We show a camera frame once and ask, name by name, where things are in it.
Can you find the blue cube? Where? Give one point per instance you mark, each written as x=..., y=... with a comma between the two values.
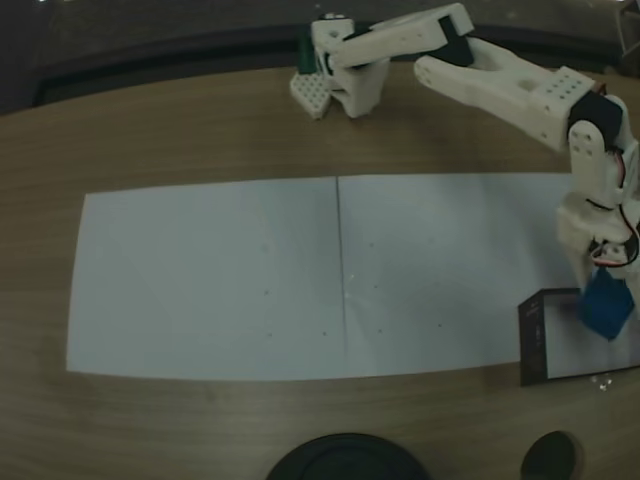
x=605, y=310

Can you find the white paper sheet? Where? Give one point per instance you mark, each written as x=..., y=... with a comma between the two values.
x=210, y=280
x=440, y=270

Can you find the round cork disc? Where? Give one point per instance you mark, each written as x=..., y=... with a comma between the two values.
x=552, y=457

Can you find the black round stand base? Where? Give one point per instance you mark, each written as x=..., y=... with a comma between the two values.
x=345, y=460

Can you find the green table clamp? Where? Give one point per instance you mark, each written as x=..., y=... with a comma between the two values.
x=306, y=52

